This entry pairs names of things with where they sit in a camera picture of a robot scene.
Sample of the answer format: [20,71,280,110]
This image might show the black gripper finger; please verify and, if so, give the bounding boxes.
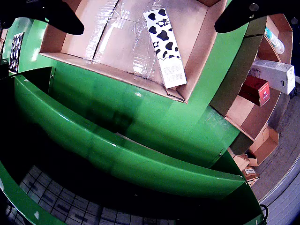
[0,0,85,36]
[214,0,300,33]

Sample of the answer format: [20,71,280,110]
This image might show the cow print hand cream box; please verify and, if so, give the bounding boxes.
[142,8,188,89]

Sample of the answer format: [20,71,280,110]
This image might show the patterned cardboard cutout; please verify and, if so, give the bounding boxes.
[8,32,24,74]

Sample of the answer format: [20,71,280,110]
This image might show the dark red product box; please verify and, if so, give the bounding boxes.
[238,75,270,107]

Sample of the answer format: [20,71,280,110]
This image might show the large open cardboard tray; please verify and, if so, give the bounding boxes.
[39,0,227,104]

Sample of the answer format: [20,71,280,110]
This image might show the two-compartment cardboard box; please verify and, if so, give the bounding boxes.
[210,14,293,141]

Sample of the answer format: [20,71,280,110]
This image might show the printed cardboard shipping box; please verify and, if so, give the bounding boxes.
[247,127,280,167]
[240,166,260,187]

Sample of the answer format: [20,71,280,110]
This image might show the white teal cosmetic tube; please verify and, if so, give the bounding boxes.
[264,27,285,55]

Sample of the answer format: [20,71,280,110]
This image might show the long white product carton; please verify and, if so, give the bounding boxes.
[249,60,295,95]

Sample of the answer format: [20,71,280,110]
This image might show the green metal shelf riser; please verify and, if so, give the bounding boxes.
[0,67,267,225]

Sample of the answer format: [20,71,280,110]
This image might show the black monitor cables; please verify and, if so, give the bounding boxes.
[259,204,269,223]

